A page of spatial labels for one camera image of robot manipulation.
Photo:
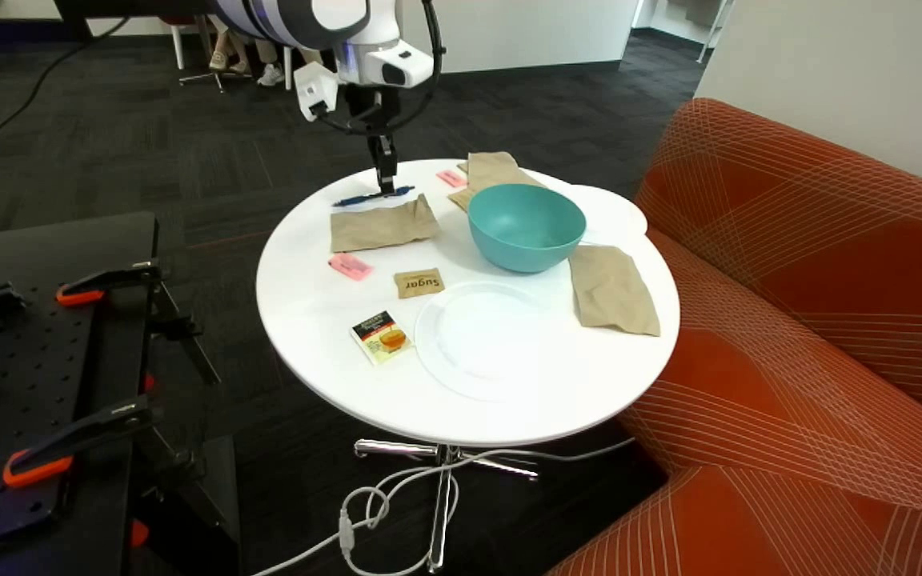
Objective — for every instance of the seated person beige trousers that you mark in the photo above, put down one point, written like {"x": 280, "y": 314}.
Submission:
{"x": 227, "y": 42}

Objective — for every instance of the white leg chair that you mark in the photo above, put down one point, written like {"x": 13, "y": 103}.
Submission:
{"x": 176, "y": 46}

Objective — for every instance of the white round plate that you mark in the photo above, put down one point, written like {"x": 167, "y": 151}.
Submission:
{"x": 493, "y": 354}

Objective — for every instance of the seated person white sneakers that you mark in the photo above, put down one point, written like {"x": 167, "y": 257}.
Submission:
{"x": 270, "y": 76}

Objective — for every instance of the small brown sugar packet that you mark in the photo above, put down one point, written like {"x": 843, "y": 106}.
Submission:
{"x": 418, "y": 283}

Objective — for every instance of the pink sweetener packet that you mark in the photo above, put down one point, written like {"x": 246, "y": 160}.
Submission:
{"x": 453, "y": 178}
{"x": 350, "y": 268}

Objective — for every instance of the dark blue pen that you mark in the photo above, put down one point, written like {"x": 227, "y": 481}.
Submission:
{"x": 359, "y": 200}

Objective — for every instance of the black robot mounting stand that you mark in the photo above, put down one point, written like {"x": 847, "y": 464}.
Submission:
{"x": 24, "y": 364}

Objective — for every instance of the brown paper napkin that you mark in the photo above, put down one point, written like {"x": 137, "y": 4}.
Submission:
{"x": 493, "y": 167}
{"x": 458, "y": 200}
{"x": 613, "y": 288}
{"x": 383, "y": 232}

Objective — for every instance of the chrome table base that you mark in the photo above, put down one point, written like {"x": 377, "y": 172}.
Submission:
{"x": 399, "y": 449}

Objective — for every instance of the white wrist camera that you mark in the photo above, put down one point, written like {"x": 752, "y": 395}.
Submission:
{"x": 319, "y": 90}

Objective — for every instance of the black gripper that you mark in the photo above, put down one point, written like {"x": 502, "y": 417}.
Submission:
{"x": 380, "y": 112}

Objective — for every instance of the orange patterned corner sofa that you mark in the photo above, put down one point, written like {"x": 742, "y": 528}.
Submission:
{"x": 802, "y": 322}

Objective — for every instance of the black orange tea packet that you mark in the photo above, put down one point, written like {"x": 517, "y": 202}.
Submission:
{"x": 383, "y": 338}

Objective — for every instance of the black orange bar clamp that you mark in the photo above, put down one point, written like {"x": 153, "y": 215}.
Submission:
{"x": 111, "y": 275}
{"x": 65, "y": 443}

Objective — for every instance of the teal plastic bowl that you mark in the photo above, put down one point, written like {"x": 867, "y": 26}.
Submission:
{"x": 525, "y": 241}

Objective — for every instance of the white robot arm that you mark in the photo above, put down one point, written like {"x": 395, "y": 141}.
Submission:
{"x": 288, "y": 16}

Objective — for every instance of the white cabinet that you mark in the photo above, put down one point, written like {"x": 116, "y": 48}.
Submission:
{"x": 535, "y": 33}

